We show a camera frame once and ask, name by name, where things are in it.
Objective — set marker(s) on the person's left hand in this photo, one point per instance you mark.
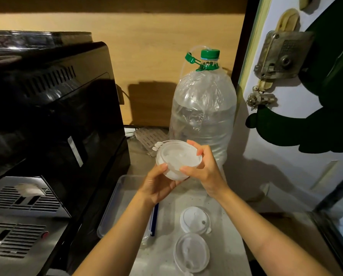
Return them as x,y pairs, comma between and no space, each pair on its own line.
157,186

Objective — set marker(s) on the person's right hand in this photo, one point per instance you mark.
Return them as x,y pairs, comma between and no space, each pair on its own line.
210,172

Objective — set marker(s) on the clear rectangular plastic tray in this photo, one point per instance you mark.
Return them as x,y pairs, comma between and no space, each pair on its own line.
125,198

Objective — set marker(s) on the clear plastic lid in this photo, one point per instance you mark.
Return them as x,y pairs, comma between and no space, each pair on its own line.
191,252

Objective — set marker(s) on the person's left forearm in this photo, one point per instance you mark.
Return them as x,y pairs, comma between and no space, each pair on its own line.
116,244

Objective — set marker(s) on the person's right forearm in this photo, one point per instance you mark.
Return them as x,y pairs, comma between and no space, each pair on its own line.
263,238

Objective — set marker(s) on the perforated clear plastic tray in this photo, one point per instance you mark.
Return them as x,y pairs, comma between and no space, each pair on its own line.
150,137

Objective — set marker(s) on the large clear water bottle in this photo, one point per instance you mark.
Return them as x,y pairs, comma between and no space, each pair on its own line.
206,112

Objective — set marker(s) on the white door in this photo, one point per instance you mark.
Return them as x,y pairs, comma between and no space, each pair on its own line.
283,175

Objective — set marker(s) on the green bottle cap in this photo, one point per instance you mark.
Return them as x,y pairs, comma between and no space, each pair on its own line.
210,54

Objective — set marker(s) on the small red button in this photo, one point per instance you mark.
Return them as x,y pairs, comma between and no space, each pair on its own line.
45,235

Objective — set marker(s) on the black coffee machine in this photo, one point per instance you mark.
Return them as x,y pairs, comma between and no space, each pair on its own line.
59,112

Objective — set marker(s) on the green cartoon door sticker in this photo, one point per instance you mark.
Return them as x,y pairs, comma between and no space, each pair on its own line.
329,123

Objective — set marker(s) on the metal door lock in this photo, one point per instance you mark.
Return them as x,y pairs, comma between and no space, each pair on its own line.
283,54
288,20

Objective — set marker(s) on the large silver drip tray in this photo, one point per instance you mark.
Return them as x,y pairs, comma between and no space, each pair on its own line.
22,247

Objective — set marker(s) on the coffee bean hopper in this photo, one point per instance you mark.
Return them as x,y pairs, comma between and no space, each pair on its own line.
30,41

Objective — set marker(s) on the beige plastic hook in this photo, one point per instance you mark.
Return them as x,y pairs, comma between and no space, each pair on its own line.
306,2

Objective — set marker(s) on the dark door frame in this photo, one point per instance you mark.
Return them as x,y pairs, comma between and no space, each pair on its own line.
245,31

